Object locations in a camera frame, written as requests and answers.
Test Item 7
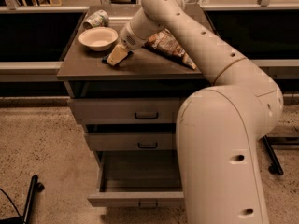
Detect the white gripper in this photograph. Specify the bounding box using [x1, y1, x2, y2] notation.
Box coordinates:
[107, 21, 146, 66]

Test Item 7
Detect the blue rxbar blueberry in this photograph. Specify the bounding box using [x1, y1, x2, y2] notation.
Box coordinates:
[102, 55, 109, 64]

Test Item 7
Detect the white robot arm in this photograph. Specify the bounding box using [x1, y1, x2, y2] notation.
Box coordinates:
[107, 0, 283, 224]

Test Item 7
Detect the grey drawer cabinet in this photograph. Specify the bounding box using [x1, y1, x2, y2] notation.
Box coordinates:
[56, 4, 216, 209]

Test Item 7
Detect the grey top drawer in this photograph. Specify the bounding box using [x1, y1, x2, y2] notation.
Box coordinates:
[68, 98, 181, 124]

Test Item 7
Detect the grey middle drawer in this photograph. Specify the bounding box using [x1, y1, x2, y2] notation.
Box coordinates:
[84, 132, 176, 151]

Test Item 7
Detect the grey open bottom drawer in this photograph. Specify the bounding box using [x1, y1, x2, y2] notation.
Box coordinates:
[88, 149, 184, 209]

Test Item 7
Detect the white paper bowl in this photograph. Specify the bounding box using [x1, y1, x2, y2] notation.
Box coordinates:
[78, 27, 118, 51]

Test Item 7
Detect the tipped green white cup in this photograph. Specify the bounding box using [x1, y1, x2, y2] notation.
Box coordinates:
[83, 10, 109, 29]

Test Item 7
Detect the brown chip bag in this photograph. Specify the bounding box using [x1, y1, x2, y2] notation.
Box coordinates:
[144, 29, 196, 70]

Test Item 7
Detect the black stand leg left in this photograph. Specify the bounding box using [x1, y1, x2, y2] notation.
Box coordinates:
[0, 175, 45, 224]

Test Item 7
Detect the black stand leg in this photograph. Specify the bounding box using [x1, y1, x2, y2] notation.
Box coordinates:
[0, 175, 45, 224]
[262, 136, 299, 175]

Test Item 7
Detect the black stand leg right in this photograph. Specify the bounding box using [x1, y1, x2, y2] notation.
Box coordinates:
[262, 136, 299, 175]

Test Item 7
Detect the black cable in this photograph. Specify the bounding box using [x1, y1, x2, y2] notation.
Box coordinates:
[0, 187, 23, 217]

